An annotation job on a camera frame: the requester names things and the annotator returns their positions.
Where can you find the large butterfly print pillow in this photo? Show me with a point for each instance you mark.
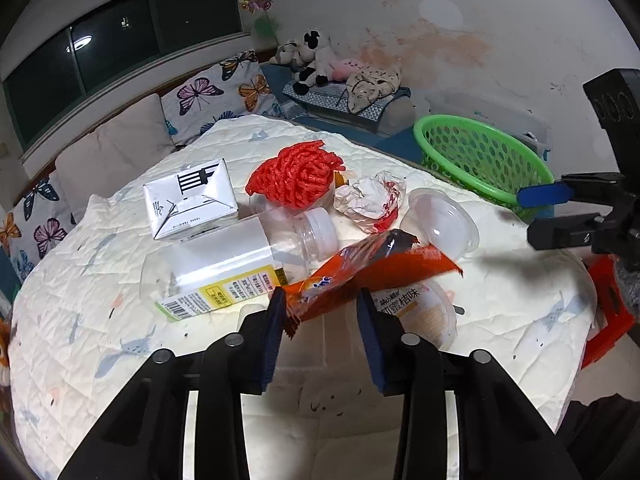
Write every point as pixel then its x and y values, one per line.
pixel 215 90

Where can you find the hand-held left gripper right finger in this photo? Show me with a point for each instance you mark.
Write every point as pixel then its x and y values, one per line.
pixel 372 345

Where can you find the green plastic basket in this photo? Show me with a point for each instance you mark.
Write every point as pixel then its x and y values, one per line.
pixel 475 150

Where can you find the small butterfly print pillow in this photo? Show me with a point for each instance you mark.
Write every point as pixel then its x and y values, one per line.
pixel 40 225

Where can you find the white quilted blanket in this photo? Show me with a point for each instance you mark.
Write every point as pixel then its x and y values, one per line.
pixel 125 360

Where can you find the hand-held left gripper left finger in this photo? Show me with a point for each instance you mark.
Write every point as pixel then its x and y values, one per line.
pixel 272 342

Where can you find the orange toy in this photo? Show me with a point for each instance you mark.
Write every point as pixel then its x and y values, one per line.
pixel 3 350

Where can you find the colourful pinwheel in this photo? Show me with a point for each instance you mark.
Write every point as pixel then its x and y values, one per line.
pixel 257 5

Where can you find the clear plastic cup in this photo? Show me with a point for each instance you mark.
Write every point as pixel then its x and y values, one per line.
pixel 440 220

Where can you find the red mesh net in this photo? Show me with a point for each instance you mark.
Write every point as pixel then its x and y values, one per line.
pixel 292 175

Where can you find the red plastic stool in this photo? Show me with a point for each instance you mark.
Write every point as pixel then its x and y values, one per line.
pixel 607 310

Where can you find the grey spotted plush toy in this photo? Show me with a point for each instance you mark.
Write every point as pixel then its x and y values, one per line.
pixel 289 52

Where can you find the blue patterned folded blanket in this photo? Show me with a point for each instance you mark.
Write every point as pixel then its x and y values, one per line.
pixel 325 102

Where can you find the clear bottle with yellow label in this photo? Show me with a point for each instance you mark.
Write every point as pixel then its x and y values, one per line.
pixel 220 260

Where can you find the dark cloth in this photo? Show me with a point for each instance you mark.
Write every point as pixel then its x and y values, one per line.
pixel 605 440

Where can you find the dark sliding window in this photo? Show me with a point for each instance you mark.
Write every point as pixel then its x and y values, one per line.
pixel 100 40

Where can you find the beige spotted cloth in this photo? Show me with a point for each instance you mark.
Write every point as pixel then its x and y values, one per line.
pixel 372 85

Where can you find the pink plush toy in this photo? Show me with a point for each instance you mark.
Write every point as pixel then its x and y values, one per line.
pixel 348 67

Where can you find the orange snack wrapper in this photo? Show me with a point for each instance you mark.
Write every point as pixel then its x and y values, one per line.
pixel 350 270

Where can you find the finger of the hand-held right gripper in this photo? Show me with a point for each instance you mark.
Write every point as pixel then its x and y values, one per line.
pixel 565 232
pixel 542 194

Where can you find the white wrapper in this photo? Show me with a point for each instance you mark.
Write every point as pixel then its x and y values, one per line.
pixel 365 200

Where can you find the clear labelled pudding cup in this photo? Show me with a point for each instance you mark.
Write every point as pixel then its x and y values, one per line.
pixel 425 310

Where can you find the white milk carton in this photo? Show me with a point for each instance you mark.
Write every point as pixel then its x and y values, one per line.
pixel 190 205

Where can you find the black and white cow plush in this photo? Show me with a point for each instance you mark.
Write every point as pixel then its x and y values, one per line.
pixel 312 45

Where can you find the beige cushion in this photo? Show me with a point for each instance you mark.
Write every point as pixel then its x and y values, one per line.
pixel 135 135
pixel 85 175

